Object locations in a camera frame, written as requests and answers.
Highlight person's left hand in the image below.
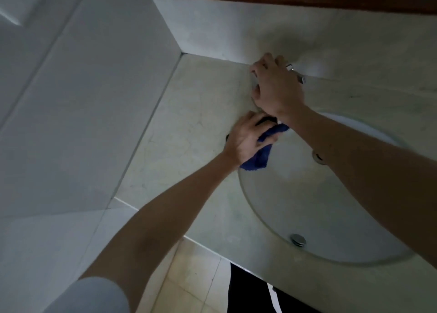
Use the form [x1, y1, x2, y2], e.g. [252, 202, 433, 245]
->
[222, 111, 280, 168]

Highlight person's right hand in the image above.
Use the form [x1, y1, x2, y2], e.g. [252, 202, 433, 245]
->
[249, 52, 306, 119]

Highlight dark blue cleaning cloth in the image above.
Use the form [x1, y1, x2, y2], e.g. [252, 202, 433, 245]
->
[225, 116, 291, 171]

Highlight person's left forearm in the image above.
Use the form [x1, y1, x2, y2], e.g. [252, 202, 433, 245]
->
[78, 152, 241, 313]

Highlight person's right forearm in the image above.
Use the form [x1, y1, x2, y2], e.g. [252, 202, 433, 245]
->
[279, 104, 437, 269]

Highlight beige marble sink countertop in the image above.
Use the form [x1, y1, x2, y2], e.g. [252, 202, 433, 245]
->
[114, 53, 437, 313]

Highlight white oval sink basin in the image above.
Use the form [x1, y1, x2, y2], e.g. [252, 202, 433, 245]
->
[237, 110, 416, 268]

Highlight chrome square faucet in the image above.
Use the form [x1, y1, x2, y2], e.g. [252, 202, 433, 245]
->
[251, 63, 306, 114]

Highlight black trousers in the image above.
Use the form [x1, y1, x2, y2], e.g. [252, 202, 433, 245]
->
[227, 262, 321, 313]

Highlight white printed t-shirt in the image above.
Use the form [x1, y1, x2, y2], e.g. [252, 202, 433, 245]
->
[42, 277, 130, 313]

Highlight white wall socket plate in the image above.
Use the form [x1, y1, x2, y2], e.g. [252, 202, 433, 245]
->
[0, 0, 47, 26]

